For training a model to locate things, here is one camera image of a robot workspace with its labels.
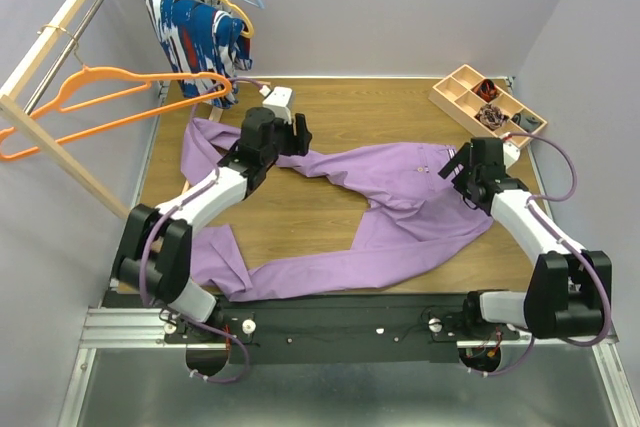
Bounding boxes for purple trousers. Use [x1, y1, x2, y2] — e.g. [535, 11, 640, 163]
[191, 143, 498, 302]

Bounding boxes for orange plastic hanger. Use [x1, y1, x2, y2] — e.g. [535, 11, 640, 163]
[28, 65, 233, 145]

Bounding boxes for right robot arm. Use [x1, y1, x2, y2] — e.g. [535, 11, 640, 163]
[439, 133, 612, 347]

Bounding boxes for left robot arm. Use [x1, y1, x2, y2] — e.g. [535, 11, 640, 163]
[111, 107, 312, 342]

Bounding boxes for patterned rolled item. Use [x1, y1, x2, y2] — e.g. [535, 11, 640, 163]
[474, 103, 510, 131]

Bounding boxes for wooden compartment tray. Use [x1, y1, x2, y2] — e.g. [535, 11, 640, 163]
[429, 64, 548, 150]

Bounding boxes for grey rolled item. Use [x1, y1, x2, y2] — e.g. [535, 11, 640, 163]
[511, 112, 542, 133]

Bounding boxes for red black rolled item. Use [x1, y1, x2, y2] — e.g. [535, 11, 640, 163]
[473, 79, 499, 103]

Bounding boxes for blue white patterned garment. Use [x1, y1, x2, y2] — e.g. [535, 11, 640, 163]
[145, 0, 253, 78]

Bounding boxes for metal hanging rod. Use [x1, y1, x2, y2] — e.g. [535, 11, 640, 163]
[23, 0, 105, 115]

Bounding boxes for wooden clothes rack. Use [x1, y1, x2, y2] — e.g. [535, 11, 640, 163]
[0, 0, 274, 221]

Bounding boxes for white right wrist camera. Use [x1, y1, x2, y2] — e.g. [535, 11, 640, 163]
[500, 133, 521, 170]

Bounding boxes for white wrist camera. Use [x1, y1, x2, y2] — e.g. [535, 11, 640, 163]
[262, 86, 295, 124]
[500, 133, 521, 170]

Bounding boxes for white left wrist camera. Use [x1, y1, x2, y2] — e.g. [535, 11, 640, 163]
[262, 86, 295, 124]

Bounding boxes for black mounting base plate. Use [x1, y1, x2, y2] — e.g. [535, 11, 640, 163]
[102, 291, 521, 366]

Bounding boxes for aluminium rail frame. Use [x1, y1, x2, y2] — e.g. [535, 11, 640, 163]
[60, 78, 639, 426]

